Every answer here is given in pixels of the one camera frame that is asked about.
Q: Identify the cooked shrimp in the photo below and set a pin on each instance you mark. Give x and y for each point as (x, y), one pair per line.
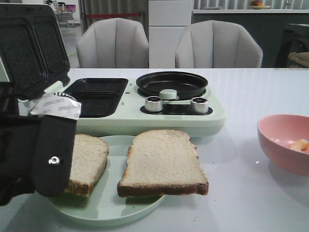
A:
(301, 145)

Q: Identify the grey upholstered chair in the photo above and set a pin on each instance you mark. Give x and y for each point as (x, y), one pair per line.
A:
(114, 43)
(217, 44)

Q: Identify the mint green round plate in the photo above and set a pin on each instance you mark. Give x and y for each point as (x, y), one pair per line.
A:
(104, 206)

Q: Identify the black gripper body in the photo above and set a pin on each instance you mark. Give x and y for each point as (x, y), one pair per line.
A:
(18, 136)

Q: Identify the black round frying pan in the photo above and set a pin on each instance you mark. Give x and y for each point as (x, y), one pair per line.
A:
(187, 85)

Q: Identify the right silver control knob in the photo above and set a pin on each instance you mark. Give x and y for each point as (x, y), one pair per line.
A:
(199, 105)

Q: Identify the beige cushion at right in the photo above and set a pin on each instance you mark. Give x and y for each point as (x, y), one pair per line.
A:
(301, 59)

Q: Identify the white cabinet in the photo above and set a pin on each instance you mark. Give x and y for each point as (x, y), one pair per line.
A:
(167, 20)

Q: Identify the left silver control knob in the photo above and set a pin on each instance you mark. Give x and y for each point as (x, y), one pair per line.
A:
(153, 104)

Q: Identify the left grey upholstered chair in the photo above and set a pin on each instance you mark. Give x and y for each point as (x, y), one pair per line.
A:
(114, 43)

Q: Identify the silver control knob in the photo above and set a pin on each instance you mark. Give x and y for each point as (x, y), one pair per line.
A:
(199, 105)
(153, 104)

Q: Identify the right grey upholstered chair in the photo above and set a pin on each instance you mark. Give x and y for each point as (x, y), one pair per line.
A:
(217, 44)

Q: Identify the bread slice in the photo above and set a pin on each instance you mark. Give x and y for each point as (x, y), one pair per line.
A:
(162, 162)
(89, 162)

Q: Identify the mint green sandwich maker lid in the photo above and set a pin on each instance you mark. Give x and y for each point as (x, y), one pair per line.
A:
(35, 62)

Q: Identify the pink bowl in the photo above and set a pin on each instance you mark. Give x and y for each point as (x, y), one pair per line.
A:
(276, 133)

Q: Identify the fruit bowl on counter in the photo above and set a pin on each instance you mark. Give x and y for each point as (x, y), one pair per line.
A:
(258, 5)

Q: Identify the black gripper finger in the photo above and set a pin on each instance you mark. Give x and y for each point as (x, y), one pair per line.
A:
(54, 135)

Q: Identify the mint green breakfast maker base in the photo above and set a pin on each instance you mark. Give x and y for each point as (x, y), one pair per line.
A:
(114, 106)

